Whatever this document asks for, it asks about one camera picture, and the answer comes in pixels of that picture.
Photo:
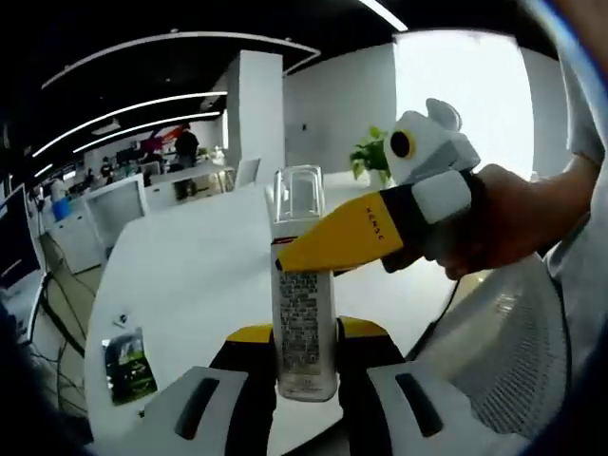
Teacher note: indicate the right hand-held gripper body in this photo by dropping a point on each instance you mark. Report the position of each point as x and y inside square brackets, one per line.
[437, 147]

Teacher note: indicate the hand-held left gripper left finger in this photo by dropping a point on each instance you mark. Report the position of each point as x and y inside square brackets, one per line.
[252, 418]

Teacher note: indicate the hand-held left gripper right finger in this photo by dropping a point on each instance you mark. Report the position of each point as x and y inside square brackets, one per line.
[361, 418]

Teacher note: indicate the red-label white skincare bottle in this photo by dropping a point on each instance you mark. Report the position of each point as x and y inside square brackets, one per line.
[304, 332]

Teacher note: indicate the person's right hand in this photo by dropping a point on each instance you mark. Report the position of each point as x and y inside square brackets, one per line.
[503, 218]

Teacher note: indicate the potted green plant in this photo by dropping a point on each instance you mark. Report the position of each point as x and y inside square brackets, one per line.
[370, 157]

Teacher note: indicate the green printed packet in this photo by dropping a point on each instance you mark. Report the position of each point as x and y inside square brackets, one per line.
[128, 366]

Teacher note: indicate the person's grey clothing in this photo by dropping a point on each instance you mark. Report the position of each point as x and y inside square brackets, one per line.
[589, 119]

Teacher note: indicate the white office desk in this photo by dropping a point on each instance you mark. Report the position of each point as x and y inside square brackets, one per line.
[190, 183]

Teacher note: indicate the small white tag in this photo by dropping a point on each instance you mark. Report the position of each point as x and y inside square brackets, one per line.
[122, 319]

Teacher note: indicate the grey mesh office chair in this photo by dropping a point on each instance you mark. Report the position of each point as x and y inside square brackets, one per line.
[513, 342]

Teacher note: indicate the white frosted-panel cabinet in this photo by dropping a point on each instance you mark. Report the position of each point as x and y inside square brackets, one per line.
[71, 242]

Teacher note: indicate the blue water bucket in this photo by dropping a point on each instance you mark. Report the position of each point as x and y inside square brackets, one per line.
[61, 211]

